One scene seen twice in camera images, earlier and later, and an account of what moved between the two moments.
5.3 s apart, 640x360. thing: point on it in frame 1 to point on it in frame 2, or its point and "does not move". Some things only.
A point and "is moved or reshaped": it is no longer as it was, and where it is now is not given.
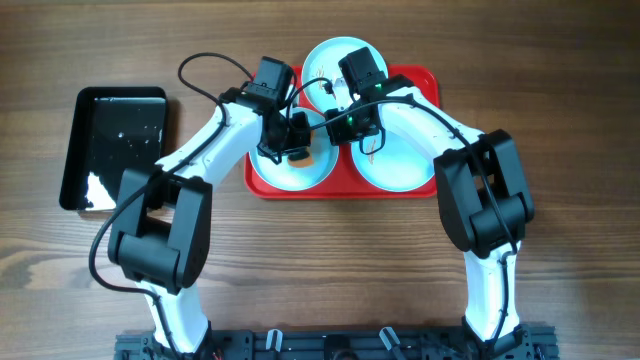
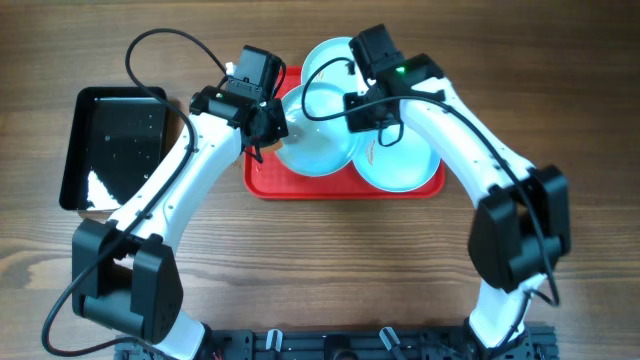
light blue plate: (325, 152) is moved or reshaped
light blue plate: (402, 165) does not move
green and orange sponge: (300, 159) is moved or reshaped
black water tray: (113, 128) does not move
